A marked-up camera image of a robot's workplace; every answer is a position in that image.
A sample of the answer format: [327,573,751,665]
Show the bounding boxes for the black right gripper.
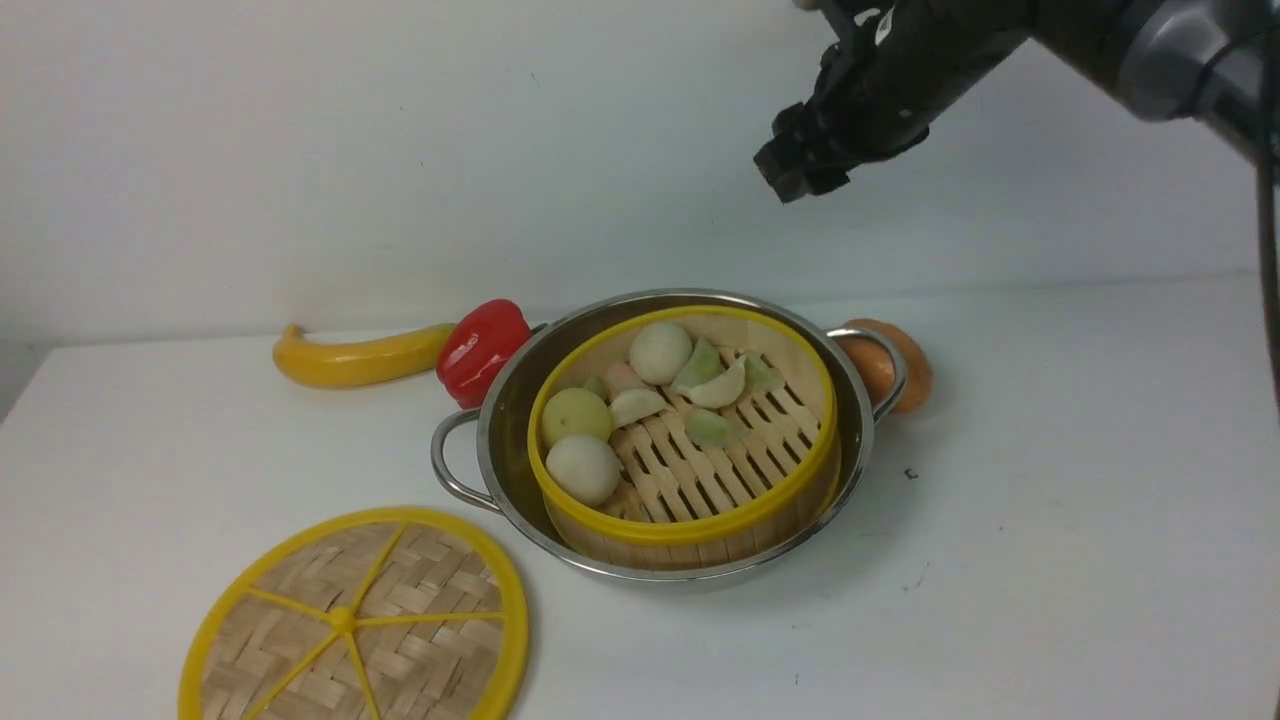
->
[753,1,1036,204]

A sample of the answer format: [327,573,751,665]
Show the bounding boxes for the bamboo steamer basket yellow rim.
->
[527,304,841,571]

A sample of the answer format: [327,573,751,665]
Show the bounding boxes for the woven bamboo steamer lid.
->
[177,506,532,719]

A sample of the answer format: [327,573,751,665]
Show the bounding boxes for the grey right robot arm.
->
[754,1,1277,202]

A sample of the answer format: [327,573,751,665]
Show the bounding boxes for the stainless steel pot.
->
[431,288,910,585]

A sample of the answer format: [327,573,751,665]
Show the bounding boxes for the orange toy potato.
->
[835,319,934,415]

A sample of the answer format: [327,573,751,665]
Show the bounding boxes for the green toy dumpling right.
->
[741,354,786,396]

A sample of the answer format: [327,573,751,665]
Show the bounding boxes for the green toy dumpling top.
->
[671,337,724,395]

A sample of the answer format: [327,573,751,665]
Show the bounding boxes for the white toy bun top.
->
[628,322,692,386]

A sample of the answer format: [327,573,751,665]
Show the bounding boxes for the white toy bun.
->
[628,322,692,386]
[545,436,622,507]

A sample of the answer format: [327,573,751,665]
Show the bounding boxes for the white toy dumpling right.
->
[677,356,748,410]

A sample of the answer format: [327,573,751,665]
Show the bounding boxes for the white toy dumpling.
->
[609,387,669,430]
[677,356,748,410]

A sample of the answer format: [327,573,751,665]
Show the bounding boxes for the pink toy dumpling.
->
[603,361,652,402]

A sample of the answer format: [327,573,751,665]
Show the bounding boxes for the green toy dumpling bottom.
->
[684,407,748,450]

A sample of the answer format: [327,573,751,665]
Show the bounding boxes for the white toy dumpling left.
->
[609,387,669,430]

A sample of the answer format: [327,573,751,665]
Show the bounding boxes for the small green toy dumpling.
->
[582,375,611,404]

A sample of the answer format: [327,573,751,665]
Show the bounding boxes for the yellow-green toy bun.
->
[539,387,614,448]

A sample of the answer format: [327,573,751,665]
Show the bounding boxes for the red toy bell pepper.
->
[435,299,532,410]

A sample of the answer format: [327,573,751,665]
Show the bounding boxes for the white toy bun bottom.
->
[545,436,622,507]

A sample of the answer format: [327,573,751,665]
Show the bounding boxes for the yellow toy banana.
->
[271,323,456,389]

